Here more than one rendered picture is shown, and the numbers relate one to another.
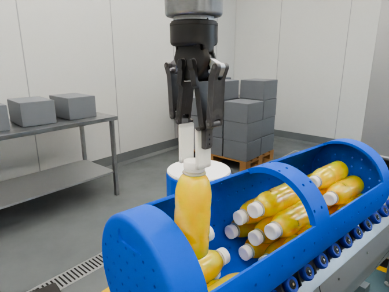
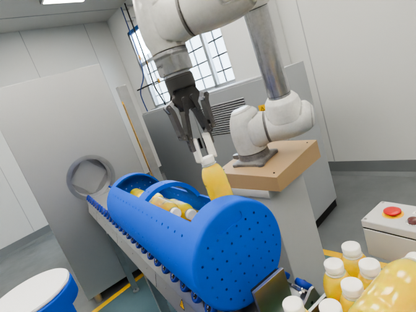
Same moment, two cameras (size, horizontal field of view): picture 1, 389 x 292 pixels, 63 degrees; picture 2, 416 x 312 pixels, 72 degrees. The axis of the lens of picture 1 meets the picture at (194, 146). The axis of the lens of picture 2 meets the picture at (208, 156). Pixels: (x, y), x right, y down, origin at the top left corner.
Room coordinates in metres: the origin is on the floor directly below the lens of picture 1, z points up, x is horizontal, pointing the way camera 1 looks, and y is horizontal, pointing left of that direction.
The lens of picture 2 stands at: (0.37, 0.75, 1.51)
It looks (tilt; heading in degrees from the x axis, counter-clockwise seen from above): 13 degrees down; 281
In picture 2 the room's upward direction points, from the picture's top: 19 degrees counter-clockwise
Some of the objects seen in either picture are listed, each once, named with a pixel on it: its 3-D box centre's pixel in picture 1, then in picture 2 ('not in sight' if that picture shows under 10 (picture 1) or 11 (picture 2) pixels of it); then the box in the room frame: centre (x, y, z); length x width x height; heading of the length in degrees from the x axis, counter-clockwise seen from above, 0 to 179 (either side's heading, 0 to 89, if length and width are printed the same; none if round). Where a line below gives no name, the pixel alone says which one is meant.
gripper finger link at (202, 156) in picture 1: (202, 148); (209, 144); (0.51, -0.01, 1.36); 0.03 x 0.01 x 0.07; 131
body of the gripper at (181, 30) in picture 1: (194, 51); (183, 91); (0.52, 0.00, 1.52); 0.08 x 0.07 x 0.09; 41
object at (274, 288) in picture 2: not in sight; (272, 299); (0.45, 0.17, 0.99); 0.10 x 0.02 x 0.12; 40
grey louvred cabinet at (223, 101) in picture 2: not in sight; (224, 153); (0.81, -2.49, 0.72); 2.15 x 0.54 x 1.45; 140
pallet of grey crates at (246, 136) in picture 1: (227, 119); not in sight; (4.68, -0.49, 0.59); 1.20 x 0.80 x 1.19; 50
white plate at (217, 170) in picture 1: (198, 170); (29, 295); (1.30, -0.02, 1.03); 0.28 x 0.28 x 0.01
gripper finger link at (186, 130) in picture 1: (186, 142); (196, 150); (0.54, 0.01, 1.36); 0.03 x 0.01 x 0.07; 131
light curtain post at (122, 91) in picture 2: not in sight; (164, 196); (1.17, -1.18, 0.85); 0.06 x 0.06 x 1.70; 40
